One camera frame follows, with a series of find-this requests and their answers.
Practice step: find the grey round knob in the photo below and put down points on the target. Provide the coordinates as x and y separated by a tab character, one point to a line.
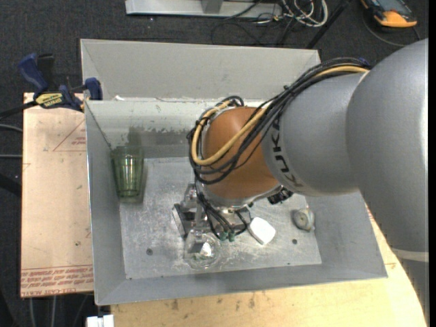
303	219

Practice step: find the green glass cup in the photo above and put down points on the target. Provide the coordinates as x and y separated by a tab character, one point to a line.
127	174

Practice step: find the brown cardboard board, red print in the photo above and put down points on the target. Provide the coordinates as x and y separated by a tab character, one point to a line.
54	189

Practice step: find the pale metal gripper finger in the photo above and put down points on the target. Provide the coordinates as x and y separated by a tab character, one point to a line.
190	196
195	245

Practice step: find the clear glass bowl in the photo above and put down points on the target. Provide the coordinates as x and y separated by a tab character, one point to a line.
212	255

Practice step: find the white rounded block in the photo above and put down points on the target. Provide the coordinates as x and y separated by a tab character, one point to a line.
262	231

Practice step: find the grey metal bin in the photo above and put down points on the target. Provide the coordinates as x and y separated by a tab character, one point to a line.
163	80

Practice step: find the black cylinder on white bracket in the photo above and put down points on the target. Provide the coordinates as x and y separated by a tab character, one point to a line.
281	196

